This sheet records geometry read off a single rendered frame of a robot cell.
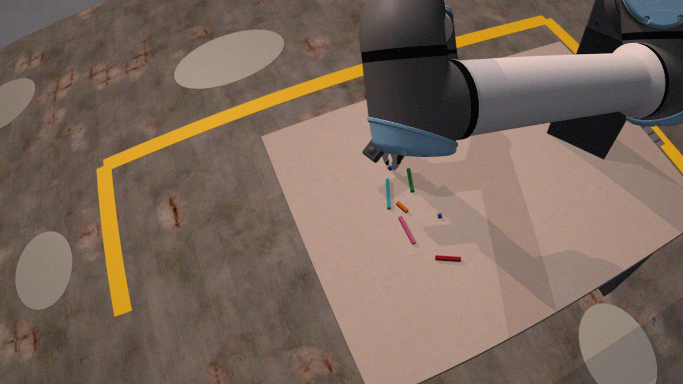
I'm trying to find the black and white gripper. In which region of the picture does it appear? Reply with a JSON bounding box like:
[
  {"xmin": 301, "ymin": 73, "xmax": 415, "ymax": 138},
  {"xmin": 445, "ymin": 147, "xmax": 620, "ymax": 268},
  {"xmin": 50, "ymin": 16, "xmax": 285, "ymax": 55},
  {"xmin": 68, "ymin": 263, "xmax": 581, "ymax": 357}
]
[{"xmin": 382, "ymin": 153, "xmax": 404, "ymax": 171}]

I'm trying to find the red rod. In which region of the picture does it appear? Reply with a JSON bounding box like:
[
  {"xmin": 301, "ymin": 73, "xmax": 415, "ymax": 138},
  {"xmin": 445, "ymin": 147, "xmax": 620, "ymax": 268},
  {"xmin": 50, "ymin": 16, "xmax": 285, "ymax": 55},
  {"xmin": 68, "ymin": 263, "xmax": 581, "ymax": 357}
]
[{"xmin": 435, "ymin": 255, "xmax": 461, "ymax": 262}]

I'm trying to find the pink rod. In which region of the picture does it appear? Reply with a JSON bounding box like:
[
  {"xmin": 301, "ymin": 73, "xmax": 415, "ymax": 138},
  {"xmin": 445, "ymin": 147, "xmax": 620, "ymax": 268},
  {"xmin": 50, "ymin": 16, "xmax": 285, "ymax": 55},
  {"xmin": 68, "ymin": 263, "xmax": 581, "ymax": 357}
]
[{"xmin": 399, "ymin": 216, "xmax": 416, "ymax": 245}]

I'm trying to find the orange rod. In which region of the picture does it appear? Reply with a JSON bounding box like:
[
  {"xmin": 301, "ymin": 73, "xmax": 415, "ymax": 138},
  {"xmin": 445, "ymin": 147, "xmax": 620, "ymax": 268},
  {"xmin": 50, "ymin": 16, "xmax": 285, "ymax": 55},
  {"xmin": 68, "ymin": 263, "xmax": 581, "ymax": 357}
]
[{"xmin": 396, "ymin": 201, "xmax": 408, "ymax": 213}]

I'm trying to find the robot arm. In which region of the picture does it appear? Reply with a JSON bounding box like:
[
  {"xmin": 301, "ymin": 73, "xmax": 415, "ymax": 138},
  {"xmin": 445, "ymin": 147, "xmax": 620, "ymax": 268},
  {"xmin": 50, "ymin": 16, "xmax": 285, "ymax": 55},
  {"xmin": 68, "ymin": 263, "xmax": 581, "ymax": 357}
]
[{"xmin": 360, "ymin": 0, "xmax": 683, "ymax": 163}]

